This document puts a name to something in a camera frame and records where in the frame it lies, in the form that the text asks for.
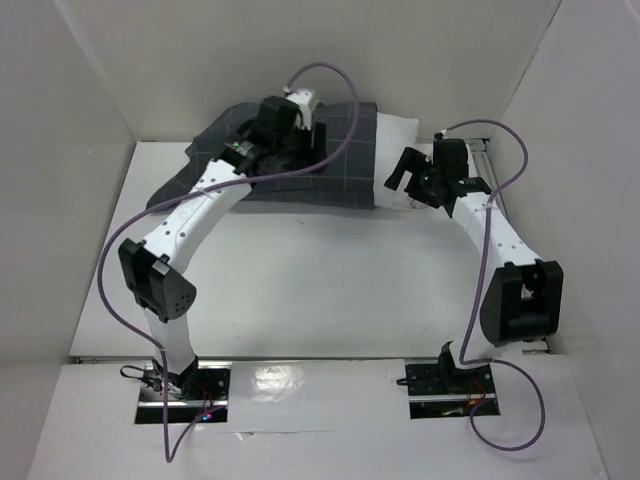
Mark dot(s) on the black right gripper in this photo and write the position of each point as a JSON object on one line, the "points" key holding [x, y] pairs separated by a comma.
{"points": [[413, 176]]}

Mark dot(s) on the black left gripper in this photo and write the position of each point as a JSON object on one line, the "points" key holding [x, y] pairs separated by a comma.
{"points": [[310, 155]]}

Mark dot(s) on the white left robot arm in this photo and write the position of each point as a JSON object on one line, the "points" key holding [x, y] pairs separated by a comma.
{"points": [[154, 267]]}

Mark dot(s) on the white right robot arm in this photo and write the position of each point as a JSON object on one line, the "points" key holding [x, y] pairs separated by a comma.
{"points": [[518, 295]]}

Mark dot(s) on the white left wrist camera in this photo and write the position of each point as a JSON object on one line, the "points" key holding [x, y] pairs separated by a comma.
{"points": [[307, 100]]}

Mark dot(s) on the aluminium rail frame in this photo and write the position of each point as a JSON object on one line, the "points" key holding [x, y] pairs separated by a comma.
{"points": [[480, 153]]}

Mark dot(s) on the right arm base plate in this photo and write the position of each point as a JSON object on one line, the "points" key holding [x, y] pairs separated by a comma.
{"points": [[436, 388]]}

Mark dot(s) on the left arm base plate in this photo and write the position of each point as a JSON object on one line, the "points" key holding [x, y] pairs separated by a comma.
{"points": [[205, 396]]}

